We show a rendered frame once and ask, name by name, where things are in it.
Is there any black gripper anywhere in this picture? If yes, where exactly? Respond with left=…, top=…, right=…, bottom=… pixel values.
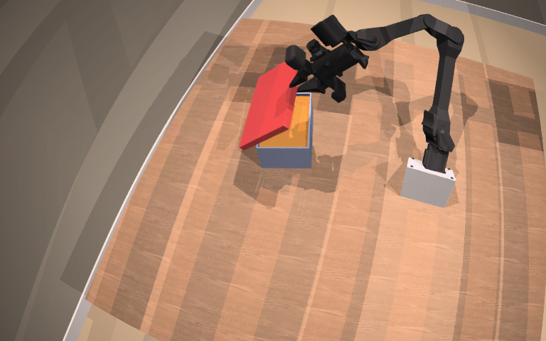
left=285, top=45, right=346, bottom=103

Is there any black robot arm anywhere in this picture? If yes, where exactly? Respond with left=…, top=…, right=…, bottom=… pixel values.
left=311, top=13, right=464, bottom=174

